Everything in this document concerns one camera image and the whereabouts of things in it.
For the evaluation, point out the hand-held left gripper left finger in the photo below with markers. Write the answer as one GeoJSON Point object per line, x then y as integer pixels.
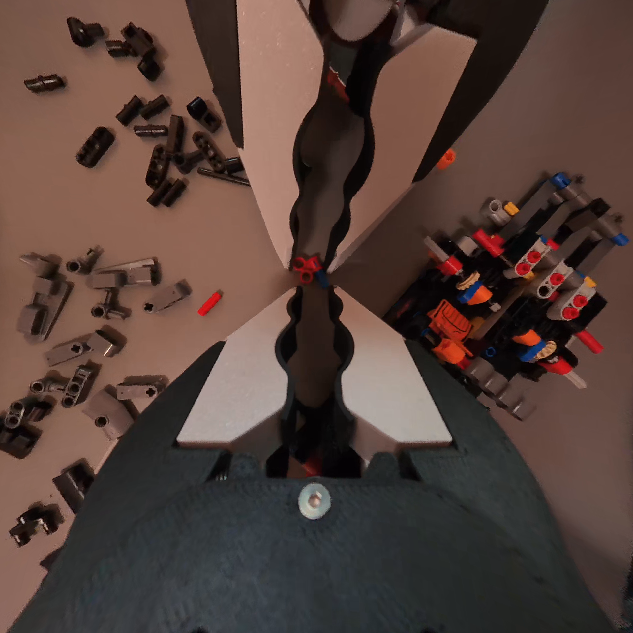
{"type": "Point", "coordinates": [237, 390]}

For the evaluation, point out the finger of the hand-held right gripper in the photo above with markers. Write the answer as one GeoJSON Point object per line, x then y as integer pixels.
{"type": "Point", "coordinates": [277, 99]}
{"type": "Point", "coordinates": [410, 109]}

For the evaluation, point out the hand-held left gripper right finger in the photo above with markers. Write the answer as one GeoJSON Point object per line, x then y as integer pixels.
{"type": "Point", "coordinates": [395, 390]}

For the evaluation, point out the blue lego pin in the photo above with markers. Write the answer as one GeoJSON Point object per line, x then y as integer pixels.
{"type": "Point", "coordinates": [321, 278]}

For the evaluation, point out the red lego connector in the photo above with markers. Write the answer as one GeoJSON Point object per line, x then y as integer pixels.
{"type": "Point", "coordinates": [304, 267]}

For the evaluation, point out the orange lego pin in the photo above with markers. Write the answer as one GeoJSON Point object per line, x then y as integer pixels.
{"type": "Point", "coordinates": [446, 159]}

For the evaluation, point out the multicoloured lego car assembly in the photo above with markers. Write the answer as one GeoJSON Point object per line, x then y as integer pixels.
{"type": "Point", "coordinates": [452, 321]}

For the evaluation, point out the single red lego pin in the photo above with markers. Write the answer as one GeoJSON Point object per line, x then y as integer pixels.
{"type": "Point", "coordinates": [210, 302]}

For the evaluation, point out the pile of black lego pieces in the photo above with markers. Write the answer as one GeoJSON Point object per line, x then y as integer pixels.
{"type": "Point", "coordinates": [158, 165]}

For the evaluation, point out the pile of grey lego pieces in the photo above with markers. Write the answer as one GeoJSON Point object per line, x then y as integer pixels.
{"type": "Point", "coordinates": [44, 306]}

